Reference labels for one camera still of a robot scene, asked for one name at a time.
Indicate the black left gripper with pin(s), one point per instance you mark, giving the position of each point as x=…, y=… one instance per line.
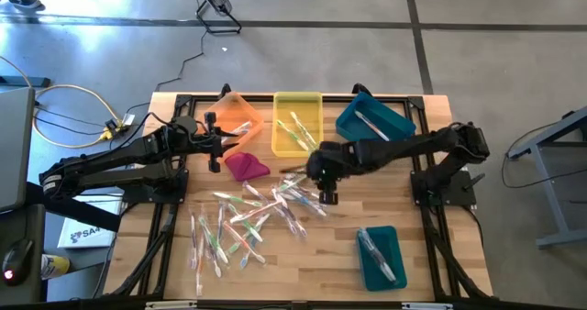
x=202, y=142

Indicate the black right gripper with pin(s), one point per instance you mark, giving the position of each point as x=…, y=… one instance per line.
x=330, y=161

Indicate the green toothbrush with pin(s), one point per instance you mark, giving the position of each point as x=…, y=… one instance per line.
x=213, y=240
x=245, y=223
x=303, y=129
x=291, y=184
x=250, y=233
x=292, y=135
x=236, y=199

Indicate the purple toothbrush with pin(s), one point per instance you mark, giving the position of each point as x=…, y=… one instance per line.
x=214, y=262
x=377, y=255
x=280, y=200
x=256, y=192
x=193, y=241
x=298, y=229
x=370, y=243

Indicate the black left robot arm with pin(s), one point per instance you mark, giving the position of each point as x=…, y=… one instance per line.
x=114, y=156

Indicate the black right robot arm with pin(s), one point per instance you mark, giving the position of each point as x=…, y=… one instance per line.
x=403, y=147

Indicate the magenta plastic container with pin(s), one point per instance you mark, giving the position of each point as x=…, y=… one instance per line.
x=245, y=168

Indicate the orange translucent plastic bin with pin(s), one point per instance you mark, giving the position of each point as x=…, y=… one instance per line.
x=243, y=113

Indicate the black table clamp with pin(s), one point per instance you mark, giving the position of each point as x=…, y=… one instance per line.
x=224, y=90
x=360, y=89

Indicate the yellow translucent plastic bin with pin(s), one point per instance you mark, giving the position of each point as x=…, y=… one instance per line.
x=298, y=101

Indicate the blue plastic bin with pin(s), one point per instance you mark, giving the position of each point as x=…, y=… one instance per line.
x=394, y=117

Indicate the power strip with plugs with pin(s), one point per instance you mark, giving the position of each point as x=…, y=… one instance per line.
x=110, y=129

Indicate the small teal plastic bin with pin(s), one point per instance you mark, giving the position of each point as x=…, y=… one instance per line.
x=394, y=241

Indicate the white printed box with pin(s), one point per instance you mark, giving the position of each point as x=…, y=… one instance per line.
x=87, y=236

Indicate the white label strip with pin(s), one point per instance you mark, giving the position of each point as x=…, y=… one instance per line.
x=169, y=305
x=426, y=306

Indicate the black desk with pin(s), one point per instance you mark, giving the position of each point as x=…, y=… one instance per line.
x=69, y=211

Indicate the grey laptop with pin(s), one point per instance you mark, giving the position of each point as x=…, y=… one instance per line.
x=16, y=149

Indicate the yellow can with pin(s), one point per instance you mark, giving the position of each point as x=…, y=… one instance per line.
x=55, y=266

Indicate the blue floor bar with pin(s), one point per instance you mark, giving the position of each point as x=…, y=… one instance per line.
x=23, y=81

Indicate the black computer mouse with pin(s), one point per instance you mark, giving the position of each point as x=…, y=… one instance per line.
x=18, y=259

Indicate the grey metal table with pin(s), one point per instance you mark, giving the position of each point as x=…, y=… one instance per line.
x=550, y=200

